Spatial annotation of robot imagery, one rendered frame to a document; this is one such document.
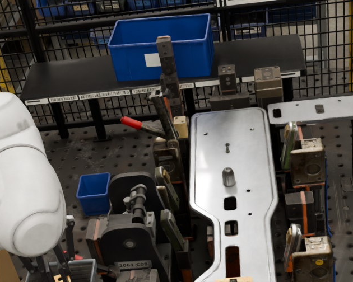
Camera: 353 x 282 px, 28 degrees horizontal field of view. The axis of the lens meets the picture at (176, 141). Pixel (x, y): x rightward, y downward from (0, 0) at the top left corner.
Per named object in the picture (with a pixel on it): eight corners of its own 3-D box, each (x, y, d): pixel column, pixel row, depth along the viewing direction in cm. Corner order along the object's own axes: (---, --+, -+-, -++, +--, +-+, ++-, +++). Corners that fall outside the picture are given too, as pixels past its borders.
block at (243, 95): (257, 173, 227) (249, 97, 209) (220, 177, 228) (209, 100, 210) (256, 167, 229) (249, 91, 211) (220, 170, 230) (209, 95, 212)
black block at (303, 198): (326, 286, 187) (324, 206, 169) (285, 289, 188) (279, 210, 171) (321, 263, 193) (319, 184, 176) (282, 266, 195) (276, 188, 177)
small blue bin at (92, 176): (112, 215, 221) (106, 194, 216) (82, 218, 222) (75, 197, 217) (116, 192, 229) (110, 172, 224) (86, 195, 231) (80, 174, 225)
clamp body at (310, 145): (334, 249, 197) (332, 153, 176) (291, 252, 198) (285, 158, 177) (329, 226, 204) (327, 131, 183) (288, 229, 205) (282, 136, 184)
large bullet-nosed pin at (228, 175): (236, 190, 179) (233, 170, 175) (223, 191, 180) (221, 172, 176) (235, 182, 182) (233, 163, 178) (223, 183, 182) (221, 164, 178)
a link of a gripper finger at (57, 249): (38, 215, 128) (45, 212, 128) (59, 255, 135) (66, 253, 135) (41, 230, 125) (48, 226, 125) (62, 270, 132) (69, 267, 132)
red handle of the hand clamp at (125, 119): (177, 141, 185) (121, 120, 182) (173, 147, 187) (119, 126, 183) (177, 132, 189) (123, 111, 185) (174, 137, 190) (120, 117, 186)
